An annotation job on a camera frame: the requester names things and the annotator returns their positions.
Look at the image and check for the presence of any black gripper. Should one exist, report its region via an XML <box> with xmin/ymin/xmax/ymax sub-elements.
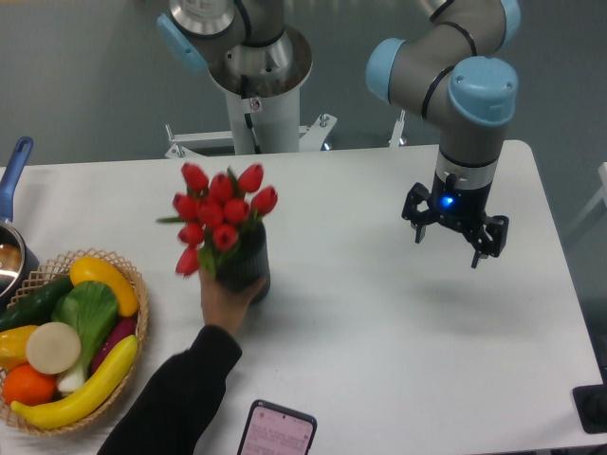
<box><xmin>402</xmin><ymin>170</ymin><xmax>509</xmax><ymax>268</ymax></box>

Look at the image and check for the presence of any dark ribbed vase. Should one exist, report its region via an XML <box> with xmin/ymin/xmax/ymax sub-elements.
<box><xmin>216</xmin><ymin>224</ymin><xmax>271</xmax><ymax>304</ymax></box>

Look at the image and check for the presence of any red tulip bouquet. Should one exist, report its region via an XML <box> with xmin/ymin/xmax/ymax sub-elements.
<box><xmin>156</xmin><ymin>162</ymin><xmax>278</xmax><ymax>277</ymax></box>

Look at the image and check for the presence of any black sleeved forearm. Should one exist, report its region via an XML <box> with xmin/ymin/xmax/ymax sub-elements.
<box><xmin>99</xmin><ymin>325</ymin><xmax>242</xmax><ymax>454</ymax></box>

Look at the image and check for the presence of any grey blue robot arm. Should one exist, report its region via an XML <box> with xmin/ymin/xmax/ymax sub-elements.
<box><xmin>156</xmin><ymin>1</ymin><xmax>521</xmax><ymax>260</ymax></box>

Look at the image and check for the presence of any person's hand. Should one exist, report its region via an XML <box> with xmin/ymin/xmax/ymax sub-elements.
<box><xmin>198</xmin><ymin>270</ymin><xmax>267</xmax><ymax>337</ymax></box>

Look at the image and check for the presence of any black device at edge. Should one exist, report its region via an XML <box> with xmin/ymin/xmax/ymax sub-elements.
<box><xmin>572</xmin><ymin>384</ymin><xmax>606</xmax><ymax>434</ymax></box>

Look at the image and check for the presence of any smartphone with lit screen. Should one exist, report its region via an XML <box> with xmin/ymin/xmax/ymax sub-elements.
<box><xmin>237</xmin><ymin>399</ymin><xmax>318</xmax><ymax>455</ymax></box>

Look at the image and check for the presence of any purple sweet potato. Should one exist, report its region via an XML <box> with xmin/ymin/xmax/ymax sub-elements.
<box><xmin>89</xmin><ymin>318</ymin><xmax>137</xmax><ymax>374</ymax></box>

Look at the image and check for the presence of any green bok choy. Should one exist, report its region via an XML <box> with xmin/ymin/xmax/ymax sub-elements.
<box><xmin>51</xmin><ymin>281</ymin><xmax>119</xmax><ymax>396</ymax></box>

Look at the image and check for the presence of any woven bamboo basket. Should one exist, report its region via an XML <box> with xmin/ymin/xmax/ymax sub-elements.
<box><xmin>1</xmin><ymin>248</ymin><xmax>149</xmax><ymax>436</ymax></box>

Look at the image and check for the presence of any beige round radish slice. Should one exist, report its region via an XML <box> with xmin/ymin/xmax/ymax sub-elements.
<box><xmin>26</xmin><ymin>322</ymin><xmax>82</xmax><ymax>374</ymax></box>

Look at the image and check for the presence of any dark green cucumber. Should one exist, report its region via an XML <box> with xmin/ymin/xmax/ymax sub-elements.
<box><xmin>1</xmin><ymin>276</ymin><xmax>73</xmax><ymax>332</ymax></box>

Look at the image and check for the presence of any yellow banana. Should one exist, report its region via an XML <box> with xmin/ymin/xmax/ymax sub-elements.
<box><xmin>10</xmin><ymin>335</ymin><xmax>138</xmax><ymax>430</ymax></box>

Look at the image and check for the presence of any yellow bell pepper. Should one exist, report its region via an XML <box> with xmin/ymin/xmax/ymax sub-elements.
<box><xmin>0</xmin><ymin>325</ymin><xmax>38</xmax><ymax>371</ymax></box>

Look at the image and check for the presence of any orange fruit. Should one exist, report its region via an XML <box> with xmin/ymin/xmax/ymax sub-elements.
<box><xmin>2</xmin><ymin>364</ymin><xmax>56</xmax><ymax>406</ymax></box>

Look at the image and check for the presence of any white frame at right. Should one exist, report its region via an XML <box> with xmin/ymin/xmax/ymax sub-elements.
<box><xmin>571</xmin><ymin>162</ymin><xmax>606</xmax><ymax>230</ymax></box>

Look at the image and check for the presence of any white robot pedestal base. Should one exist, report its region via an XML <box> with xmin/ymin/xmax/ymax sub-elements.
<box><xmin>158</xmin><ymin>17</ymin><xmax>338</xmax><ymax>158</ymax></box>

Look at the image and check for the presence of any blue handled saucepan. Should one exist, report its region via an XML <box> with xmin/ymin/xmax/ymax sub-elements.
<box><xmin>1</xmin><ymin>136</ymin><xmax>39</xmax><ymax>313</ymax></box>

